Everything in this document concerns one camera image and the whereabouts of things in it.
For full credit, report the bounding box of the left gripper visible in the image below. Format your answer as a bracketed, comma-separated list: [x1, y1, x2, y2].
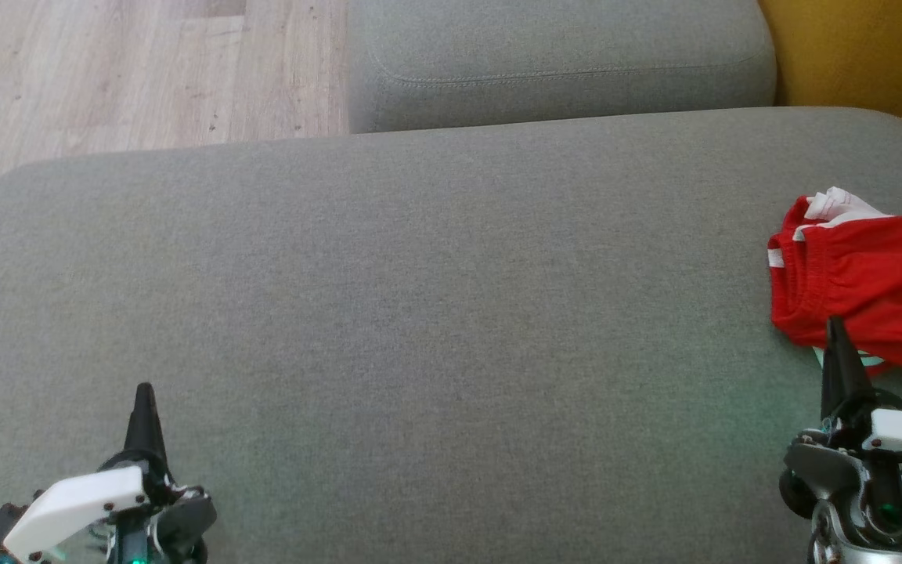
[2, 382, 218, 564]

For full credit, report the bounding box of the red and white basketball jersey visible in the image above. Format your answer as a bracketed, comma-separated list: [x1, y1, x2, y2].
[767, 186, 902, 385]

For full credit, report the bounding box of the mustard yellow upholstered panel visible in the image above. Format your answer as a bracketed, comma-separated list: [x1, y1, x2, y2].
[756, 0, 902, 155]

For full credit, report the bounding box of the small grey sofa section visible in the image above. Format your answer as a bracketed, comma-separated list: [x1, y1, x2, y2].
[347, 0, 779, 135]

